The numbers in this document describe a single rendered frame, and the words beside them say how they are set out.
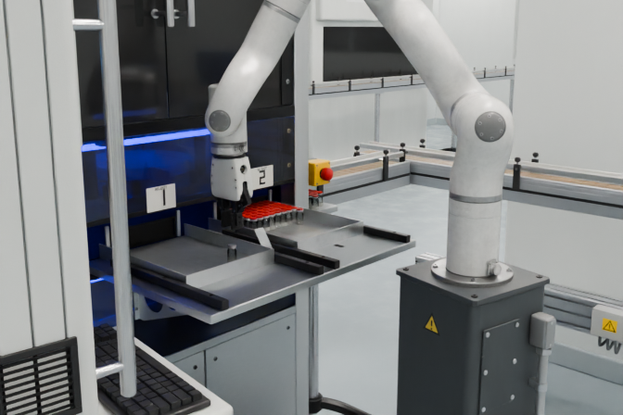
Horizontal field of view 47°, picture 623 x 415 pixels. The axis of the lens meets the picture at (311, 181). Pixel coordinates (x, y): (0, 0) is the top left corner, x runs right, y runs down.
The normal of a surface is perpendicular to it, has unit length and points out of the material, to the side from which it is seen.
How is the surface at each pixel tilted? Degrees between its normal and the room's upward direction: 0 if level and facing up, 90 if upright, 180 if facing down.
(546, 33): 90
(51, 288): 90
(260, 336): 90
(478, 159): 127
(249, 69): 52
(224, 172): 91
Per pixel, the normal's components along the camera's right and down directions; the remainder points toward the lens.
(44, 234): 0.64, 0.16
